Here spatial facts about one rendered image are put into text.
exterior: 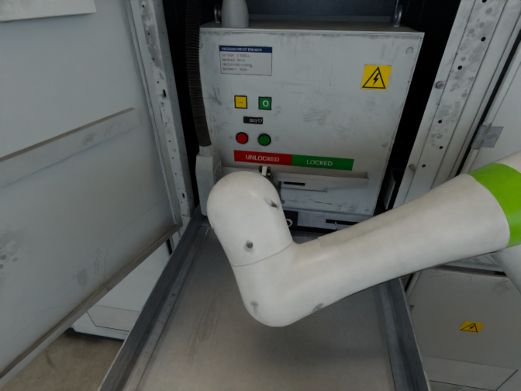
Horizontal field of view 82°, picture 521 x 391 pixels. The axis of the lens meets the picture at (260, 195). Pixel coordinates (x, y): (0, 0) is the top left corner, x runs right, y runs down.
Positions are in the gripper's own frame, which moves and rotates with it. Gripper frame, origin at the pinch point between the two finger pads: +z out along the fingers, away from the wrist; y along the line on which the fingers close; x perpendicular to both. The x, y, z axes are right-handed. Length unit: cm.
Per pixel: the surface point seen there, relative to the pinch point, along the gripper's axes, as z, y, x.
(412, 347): -19.3, 26.4, 32.7
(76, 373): 39, 97, -86
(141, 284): 26, 43, -49
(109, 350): 50, 90, -77
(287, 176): 1.3, -3.9, 4.4
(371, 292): -3.0, 22.8, 28.1
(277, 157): 3.1, -8.6, 1.1
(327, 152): 1.8, -11.0, 14.2
